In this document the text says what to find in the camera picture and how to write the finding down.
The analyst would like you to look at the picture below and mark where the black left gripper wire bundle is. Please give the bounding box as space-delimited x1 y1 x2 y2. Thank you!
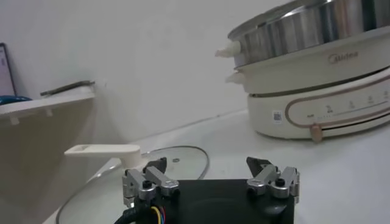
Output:
114 205 168 224

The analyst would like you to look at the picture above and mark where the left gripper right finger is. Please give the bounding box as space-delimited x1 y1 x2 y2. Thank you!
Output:
246 156 301 204

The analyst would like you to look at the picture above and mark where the black flat box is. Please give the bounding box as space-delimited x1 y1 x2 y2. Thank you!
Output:
40 80 96 97

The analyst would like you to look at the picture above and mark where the white side desk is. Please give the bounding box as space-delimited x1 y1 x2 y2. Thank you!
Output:
0 86 96 127

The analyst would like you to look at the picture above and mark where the blue and black mouse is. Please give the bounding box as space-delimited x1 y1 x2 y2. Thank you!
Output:
0 95 33 106

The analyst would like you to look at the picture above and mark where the glass lid with white handle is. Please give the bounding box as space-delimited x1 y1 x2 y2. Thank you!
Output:
56 144 211 224

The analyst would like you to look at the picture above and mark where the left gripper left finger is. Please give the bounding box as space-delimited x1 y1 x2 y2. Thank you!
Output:
121 156 180 205

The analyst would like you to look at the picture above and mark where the cream electric cooker pot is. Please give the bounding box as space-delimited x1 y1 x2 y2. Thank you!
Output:
225 26 390 144

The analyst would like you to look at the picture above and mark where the stainless steel steamer basket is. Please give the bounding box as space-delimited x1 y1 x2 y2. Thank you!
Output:
214 0 390 68

